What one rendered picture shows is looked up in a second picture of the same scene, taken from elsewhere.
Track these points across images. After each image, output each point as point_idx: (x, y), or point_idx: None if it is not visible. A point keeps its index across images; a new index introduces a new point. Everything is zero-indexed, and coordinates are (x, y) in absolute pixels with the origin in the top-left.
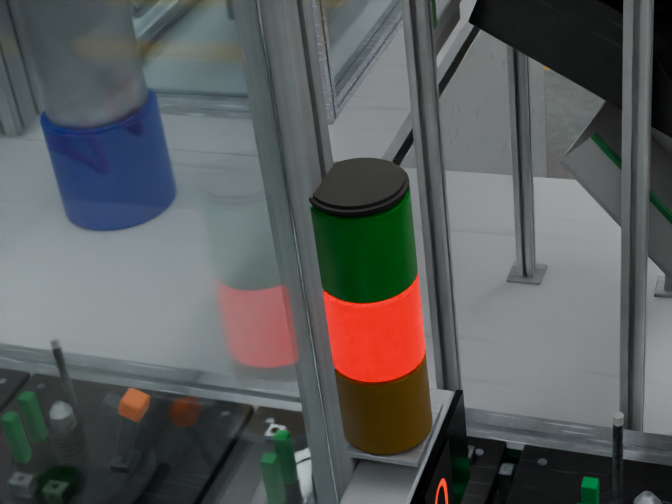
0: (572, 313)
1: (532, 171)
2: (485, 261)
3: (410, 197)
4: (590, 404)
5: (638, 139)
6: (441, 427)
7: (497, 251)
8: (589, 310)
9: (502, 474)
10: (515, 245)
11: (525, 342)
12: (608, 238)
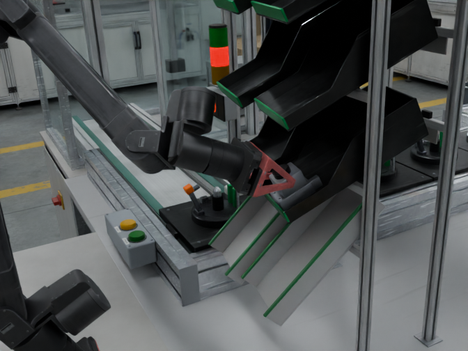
0: (379, 331)
1: (432, 283)
2: (454, 334)
3: (210, 30)
4: (319, 301)
5: None
6: (218, 93)
7: (460, 342)
8: (376, 336)
9: None
10: (459, 350)
11: (375, 309)
12: None
